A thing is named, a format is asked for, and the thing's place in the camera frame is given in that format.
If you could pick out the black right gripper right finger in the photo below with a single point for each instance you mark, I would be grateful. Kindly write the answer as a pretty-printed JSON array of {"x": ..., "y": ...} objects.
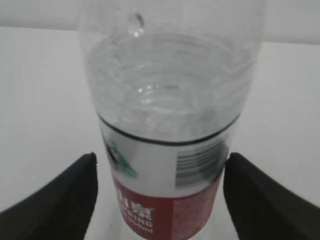
[{"x": 262, "y": 209}]

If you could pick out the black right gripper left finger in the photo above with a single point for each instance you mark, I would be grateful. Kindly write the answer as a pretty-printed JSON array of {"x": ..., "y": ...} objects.
[{"x": 61, "y": 210}]

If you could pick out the clear water bottle red label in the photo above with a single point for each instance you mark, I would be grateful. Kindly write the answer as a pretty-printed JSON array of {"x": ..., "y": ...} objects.
[{"x": 169, "y": 80}]

